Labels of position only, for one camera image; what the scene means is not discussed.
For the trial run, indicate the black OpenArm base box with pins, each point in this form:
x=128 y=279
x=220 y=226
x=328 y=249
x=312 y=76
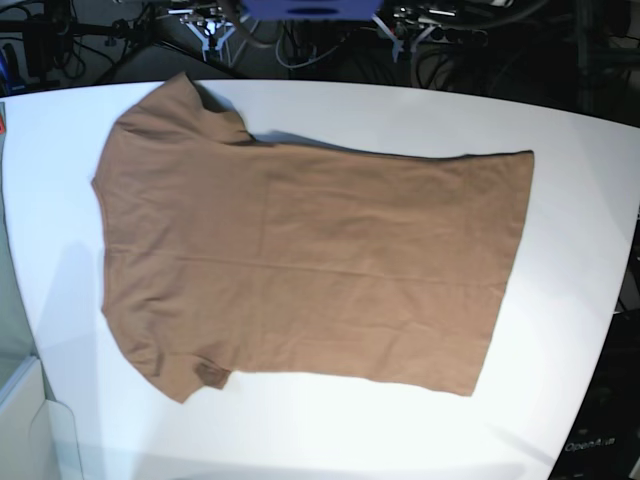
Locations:
x=603 y=442

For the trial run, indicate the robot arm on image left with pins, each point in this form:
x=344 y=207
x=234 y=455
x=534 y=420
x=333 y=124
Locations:
x=206 y=21

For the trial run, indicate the brown T-shirt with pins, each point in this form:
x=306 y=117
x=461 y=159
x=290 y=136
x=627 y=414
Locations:
x=226 y=254

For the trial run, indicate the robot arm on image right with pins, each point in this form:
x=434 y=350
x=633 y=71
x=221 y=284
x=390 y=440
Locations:
x=405 y=27

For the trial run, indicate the black tripod stand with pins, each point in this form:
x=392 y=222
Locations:
x=50 y=44

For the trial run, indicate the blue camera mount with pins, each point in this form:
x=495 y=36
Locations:
x=273 y=10

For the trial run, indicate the white bin at left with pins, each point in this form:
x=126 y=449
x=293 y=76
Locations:
x=38 y=435

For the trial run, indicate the black power strip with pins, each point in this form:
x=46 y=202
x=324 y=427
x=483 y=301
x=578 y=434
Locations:
x=452 y=36

